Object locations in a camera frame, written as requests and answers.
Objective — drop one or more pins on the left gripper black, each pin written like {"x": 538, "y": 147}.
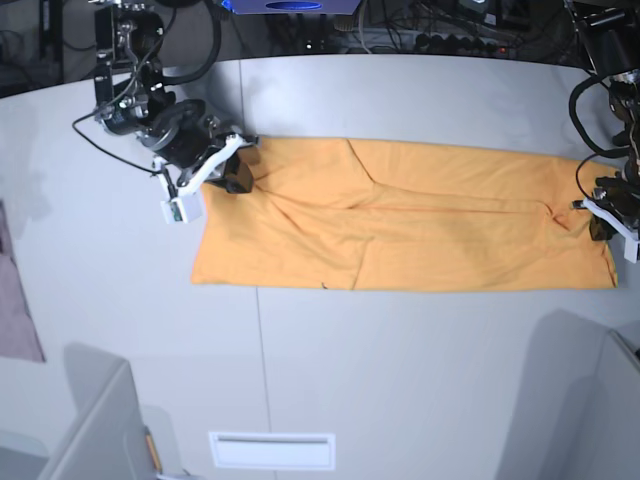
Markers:
{"x": 614, "y": 204}

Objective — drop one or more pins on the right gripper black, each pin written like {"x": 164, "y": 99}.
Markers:
{"x": 183, "y": 133}

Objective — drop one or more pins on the orange T-shirt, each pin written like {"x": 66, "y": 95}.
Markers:
{"x": 354, "y": 214}

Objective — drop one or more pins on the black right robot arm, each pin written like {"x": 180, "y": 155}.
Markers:
{"x": 129, "y": 81}

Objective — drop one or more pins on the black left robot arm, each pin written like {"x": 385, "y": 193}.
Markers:
{"x": 609, "y": 33}

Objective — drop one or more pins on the grey bin lower right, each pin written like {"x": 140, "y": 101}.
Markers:
{"x": 597, "y": 432}

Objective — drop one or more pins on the grey bin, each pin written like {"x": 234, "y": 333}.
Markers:
{"x": 597, "y": 432}
{"x": 80, "y": 418}

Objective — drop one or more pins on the purple box with blue oval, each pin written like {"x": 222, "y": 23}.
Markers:
{"x": 263, "y": 7}

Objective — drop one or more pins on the black power strip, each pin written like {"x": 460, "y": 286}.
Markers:
{"x": 458, "y": 45}

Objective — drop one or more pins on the pink cloth at left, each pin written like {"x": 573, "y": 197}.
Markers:
{"x": 19, "y": 339}

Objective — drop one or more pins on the white label plate on table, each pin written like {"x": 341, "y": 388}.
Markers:
{"x": 274, "y": 451}

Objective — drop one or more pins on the grey bin lower left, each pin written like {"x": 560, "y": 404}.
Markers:
{"x": 80, "y": 418}

